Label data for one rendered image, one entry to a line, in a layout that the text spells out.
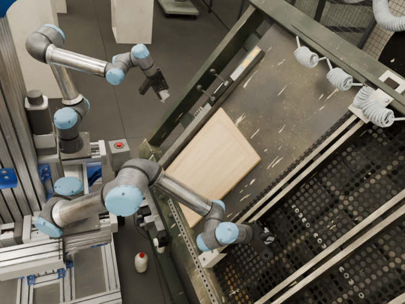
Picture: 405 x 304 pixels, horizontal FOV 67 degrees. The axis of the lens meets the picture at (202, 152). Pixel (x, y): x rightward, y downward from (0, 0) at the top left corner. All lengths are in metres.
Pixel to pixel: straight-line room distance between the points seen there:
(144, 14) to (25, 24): 2.17
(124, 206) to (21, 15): 2.93
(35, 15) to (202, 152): 2.50
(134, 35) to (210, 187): 4.13
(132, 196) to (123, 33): 4.57
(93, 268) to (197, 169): 1.08
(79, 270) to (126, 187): 1.42
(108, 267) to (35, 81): 2.48
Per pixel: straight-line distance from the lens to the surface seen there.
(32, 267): 1.65
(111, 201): 1.08
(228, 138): 1.69
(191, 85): 2.00
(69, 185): 1.45
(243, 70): 1.78
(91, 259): 2.44
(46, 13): 3.72
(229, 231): 1.14
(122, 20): 5.39
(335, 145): 1.34
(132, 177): 1.09
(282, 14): 1.74
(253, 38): 1.96
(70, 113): 1.82
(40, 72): 4.02
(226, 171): 1.65
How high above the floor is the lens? 2.37
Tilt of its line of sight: 43 degrees down
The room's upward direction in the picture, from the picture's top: 13 degrees clockwise
